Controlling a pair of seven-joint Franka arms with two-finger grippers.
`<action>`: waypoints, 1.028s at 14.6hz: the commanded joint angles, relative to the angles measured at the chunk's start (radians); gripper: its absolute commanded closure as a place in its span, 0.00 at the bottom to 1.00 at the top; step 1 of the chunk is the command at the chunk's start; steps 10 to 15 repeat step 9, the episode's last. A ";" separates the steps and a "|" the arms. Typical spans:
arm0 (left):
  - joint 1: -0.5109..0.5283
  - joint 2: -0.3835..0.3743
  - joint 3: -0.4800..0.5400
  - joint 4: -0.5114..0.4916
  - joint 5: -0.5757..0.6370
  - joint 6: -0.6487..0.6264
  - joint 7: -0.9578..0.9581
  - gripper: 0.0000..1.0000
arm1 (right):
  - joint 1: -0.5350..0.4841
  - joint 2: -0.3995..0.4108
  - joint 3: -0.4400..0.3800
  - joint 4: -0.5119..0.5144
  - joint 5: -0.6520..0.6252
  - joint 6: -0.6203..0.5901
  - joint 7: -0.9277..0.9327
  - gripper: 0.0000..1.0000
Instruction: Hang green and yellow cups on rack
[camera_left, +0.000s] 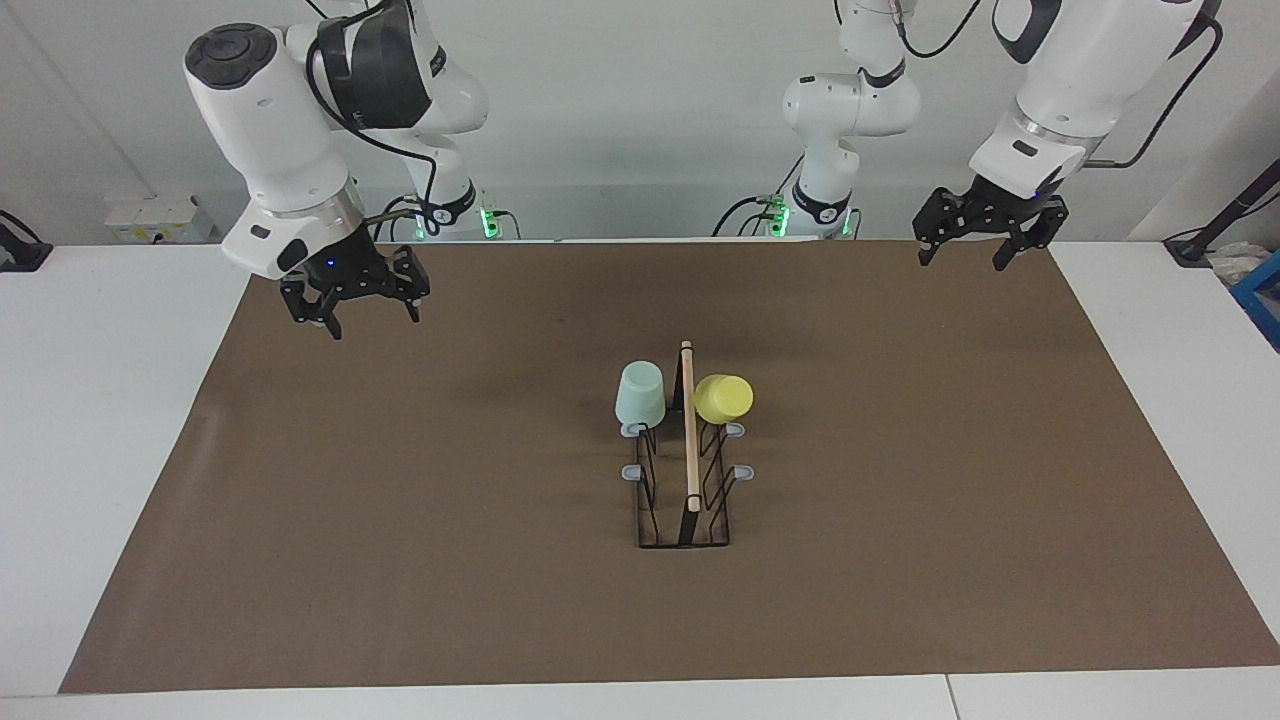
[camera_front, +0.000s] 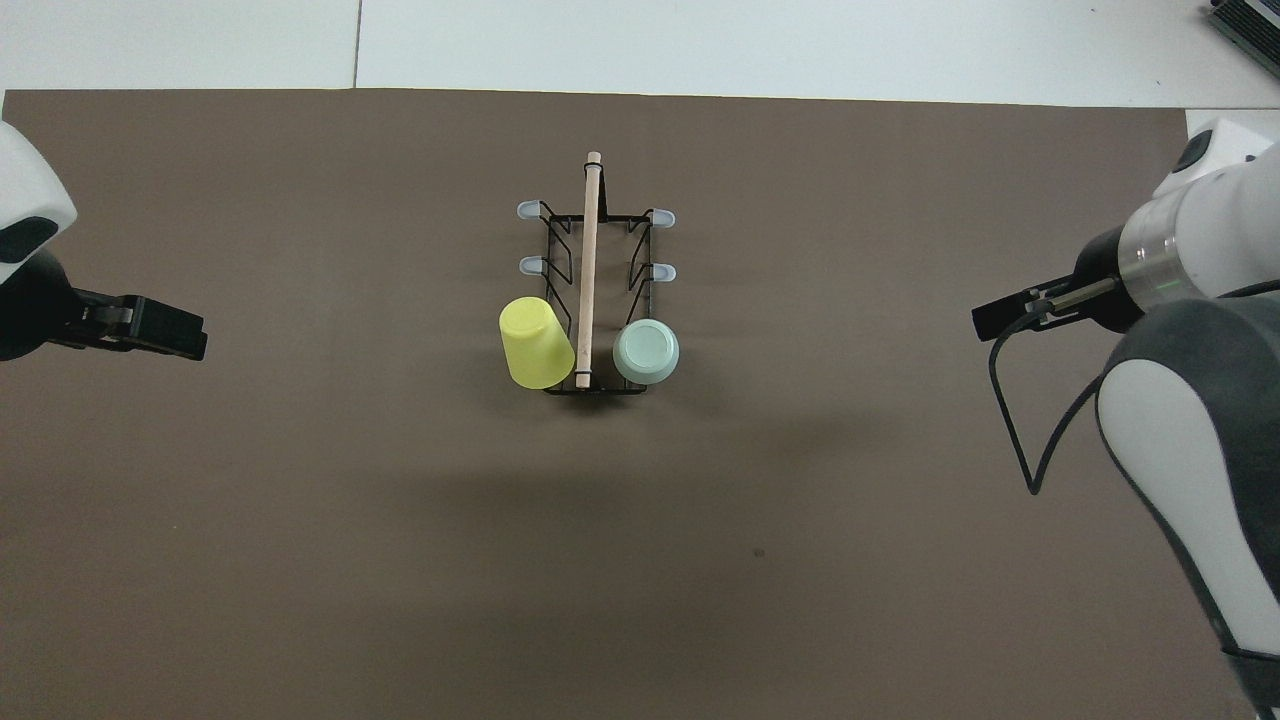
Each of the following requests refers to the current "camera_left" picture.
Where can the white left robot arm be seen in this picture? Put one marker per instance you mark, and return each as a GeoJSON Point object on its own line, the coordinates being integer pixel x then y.
{"type": "Point", "coordinates": [1080, 80]}

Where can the light green plastic cup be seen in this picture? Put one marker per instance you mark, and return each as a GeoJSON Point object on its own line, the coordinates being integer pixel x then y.
{"type": "Point", "coordinates": [640, 395]}

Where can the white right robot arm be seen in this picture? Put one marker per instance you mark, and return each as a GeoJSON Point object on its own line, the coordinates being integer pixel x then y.
{"type": "Point", "coordinates": [270, 130]}

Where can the brown table mat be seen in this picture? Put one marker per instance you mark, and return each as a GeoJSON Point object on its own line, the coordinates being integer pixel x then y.
{"type": "Point", "coordinates": [500, 600]}

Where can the yellow plastic cup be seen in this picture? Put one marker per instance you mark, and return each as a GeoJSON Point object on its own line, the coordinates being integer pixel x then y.
{"type": "Point", "coordinates": [722, 398]}

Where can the blue box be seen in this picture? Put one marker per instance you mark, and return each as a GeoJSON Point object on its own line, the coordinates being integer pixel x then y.
{"type": "Point", "coordinates": [1262, 300]}

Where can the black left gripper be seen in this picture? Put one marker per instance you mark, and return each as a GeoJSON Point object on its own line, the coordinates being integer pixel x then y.
{"type": "Point", "coordinates": [1005, 210]}

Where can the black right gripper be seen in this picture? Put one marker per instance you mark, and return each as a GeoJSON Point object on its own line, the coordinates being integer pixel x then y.
{"type": "Point", "coordinates": [350, 270]}

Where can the black desk clamp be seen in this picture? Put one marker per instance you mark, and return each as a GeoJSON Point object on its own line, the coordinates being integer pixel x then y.
{"type": "Point", "coordinates": [20, 255]}

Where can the white power socket box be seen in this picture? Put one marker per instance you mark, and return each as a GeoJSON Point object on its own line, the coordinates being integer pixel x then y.
{"type": "Point", "coordinates": [160, 218]}

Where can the crumpled clear plastic bag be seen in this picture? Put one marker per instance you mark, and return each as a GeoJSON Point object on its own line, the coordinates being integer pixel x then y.
{"type": "Point", "coordinates": [1235, 265]}

